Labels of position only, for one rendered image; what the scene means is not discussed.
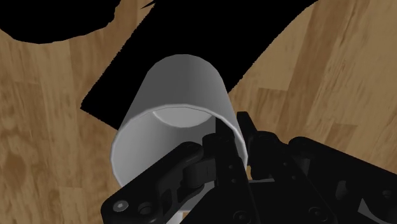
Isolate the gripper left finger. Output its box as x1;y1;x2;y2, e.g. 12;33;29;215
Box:
100;118;254;224

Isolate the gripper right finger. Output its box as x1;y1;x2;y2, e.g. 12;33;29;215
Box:
236;111;397;224

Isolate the grey cylindrical cup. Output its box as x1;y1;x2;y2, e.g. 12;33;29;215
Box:
110;54;249;224

